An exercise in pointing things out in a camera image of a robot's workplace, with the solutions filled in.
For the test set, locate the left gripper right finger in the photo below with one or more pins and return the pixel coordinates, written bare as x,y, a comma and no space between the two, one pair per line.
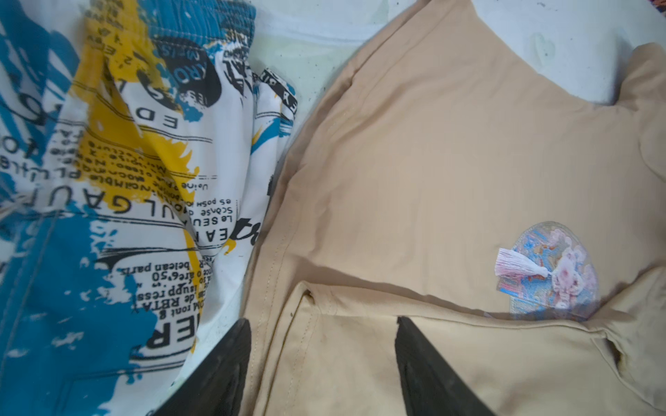
429,385

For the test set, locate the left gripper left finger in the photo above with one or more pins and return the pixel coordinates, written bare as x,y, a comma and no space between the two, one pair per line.
217,386

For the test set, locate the beige garment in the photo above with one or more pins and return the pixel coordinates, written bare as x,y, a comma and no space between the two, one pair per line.
443,182

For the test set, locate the printed white blue yellow shorts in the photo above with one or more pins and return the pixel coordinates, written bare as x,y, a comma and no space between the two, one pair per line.
138,149

